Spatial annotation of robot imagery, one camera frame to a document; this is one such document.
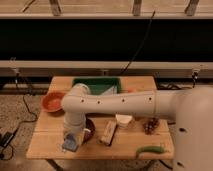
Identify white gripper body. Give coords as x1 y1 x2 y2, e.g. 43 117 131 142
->
63 124 85 144

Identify blue sponge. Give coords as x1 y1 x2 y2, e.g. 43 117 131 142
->
62 140 78 152

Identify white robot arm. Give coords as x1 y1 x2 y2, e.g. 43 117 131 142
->
61 83 213 171

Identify purple bowl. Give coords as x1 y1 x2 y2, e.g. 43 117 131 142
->
83 119 95 142

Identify orange bowl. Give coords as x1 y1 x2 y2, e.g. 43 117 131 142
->
41 91 64 113

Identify wooden block brush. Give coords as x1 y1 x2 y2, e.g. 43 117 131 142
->
100 121 117 146

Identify white cup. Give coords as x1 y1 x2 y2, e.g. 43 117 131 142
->
115 114 133 127

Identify green plastic tray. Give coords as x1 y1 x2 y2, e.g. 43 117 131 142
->
72 77 122 95

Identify white folded cloth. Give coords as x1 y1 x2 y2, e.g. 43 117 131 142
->
101 86 117 95

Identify orange fruit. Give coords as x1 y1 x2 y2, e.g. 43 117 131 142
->
127 88 137 93

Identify black power adapter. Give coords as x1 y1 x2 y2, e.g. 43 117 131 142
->
0 132 14 148

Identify green cucumber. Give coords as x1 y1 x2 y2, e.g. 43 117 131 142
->
135 146 165 158

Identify brown grape bunch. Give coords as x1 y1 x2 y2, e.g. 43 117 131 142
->
143 118 159 135

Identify black floor cable left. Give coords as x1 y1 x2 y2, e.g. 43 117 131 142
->
0 71 38 160

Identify black floor cable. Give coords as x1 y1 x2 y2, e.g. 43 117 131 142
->
157 71 198 91
0 71 38 160

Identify black floor cable right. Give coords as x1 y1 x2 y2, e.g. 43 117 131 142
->
157 71 198 91

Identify black hanging cable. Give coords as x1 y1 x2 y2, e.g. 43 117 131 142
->
119 10 157 76

